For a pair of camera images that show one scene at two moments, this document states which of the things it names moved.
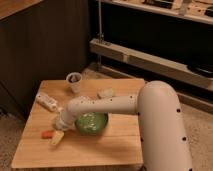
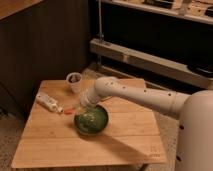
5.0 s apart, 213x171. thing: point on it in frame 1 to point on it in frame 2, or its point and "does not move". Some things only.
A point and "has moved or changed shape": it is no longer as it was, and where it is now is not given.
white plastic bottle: (49, 102) does not move
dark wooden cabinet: (40, 40) does not move
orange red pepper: (48, 134) has moved or changed shape
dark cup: (74, 79) does not move
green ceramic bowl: (91, 123) does not move
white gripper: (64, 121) to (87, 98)
